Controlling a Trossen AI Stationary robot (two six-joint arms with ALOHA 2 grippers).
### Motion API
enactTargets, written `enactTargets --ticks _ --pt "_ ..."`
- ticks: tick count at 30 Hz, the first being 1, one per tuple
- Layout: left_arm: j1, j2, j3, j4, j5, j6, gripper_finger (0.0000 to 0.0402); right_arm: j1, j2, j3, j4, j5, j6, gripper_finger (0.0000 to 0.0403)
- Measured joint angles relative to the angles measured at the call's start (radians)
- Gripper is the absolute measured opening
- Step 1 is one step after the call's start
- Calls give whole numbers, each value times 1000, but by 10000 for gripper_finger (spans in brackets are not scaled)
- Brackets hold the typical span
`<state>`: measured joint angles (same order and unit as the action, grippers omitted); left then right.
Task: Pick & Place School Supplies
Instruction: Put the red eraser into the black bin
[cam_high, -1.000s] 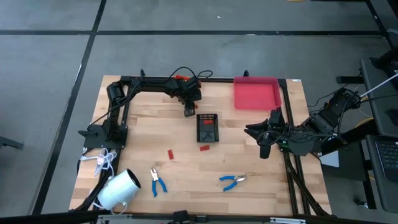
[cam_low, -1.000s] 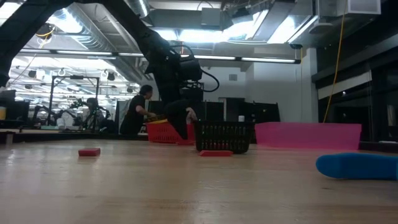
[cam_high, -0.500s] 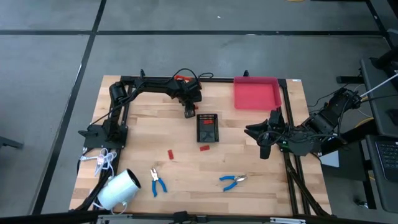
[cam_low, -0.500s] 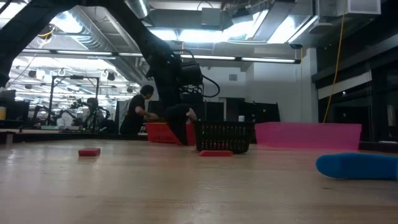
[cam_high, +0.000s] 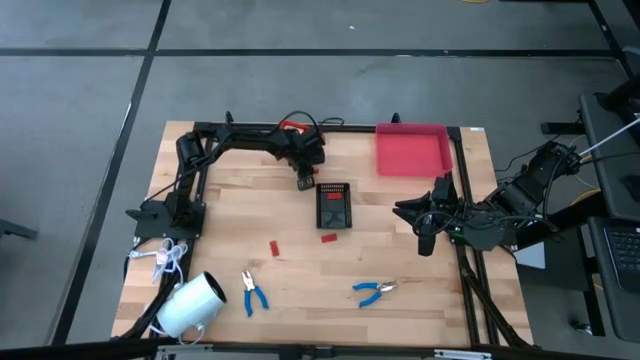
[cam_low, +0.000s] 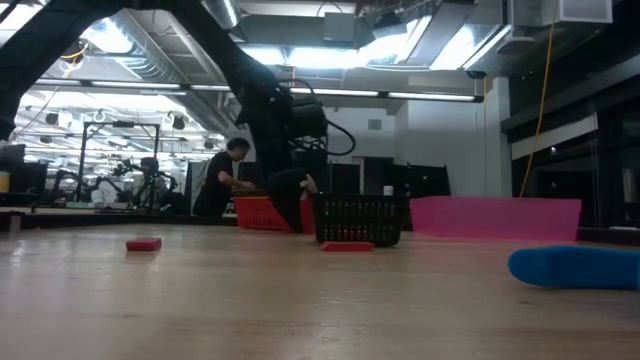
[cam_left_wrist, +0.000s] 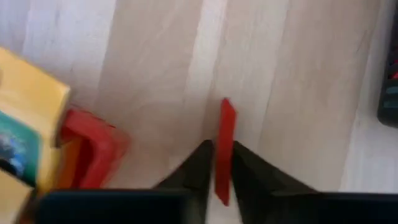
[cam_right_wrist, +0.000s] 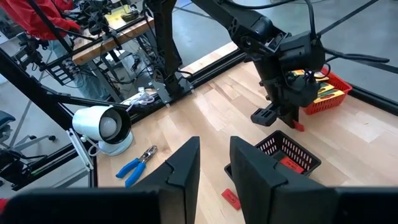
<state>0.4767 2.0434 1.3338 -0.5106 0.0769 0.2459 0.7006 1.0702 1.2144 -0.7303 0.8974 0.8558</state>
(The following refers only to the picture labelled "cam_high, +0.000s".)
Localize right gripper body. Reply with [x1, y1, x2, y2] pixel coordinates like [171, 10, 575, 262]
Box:
[417, 177, 474, 256]

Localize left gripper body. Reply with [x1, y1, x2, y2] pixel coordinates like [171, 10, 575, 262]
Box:
[287, 128, 327, 176]

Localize black plastic basket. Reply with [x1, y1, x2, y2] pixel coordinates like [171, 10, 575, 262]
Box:
[315, 181, 353, 230]

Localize pink plastic tray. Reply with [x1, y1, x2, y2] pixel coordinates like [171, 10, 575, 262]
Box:
[374, 122, 454, 179]

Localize dark side desk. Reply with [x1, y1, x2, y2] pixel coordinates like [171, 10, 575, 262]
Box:
[578, 92, 640, 221]

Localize white rod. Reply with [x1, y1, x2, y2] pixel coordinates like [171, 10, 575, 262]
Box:
[578, 115, 640, 157]

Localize black laptop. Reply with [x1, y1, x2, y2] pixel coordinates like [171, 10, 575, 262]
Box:
[587, 215, 640, 344]

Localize black stand foot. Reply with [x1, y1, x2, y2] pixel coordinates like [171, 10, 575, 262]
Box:
[0, 218, 39, 241]

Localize black aluminium table frame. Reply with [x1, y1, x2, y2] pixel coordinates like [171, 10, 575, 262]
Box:
[114, 112, 609, 360]

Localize blue handled pliers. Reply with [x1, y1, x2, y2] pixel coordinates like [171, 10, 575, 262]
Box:
[241, 269, 271, 318]
[351, 279, 400, 309]

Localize white cable bundle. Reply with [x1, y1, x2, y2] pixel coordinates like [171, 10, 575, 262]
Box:
[127, 237, 190, 287]

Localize white cylindrical camera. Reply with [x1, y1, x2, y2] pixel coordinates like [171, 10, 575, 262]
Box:
[155, 270, 228, 339]

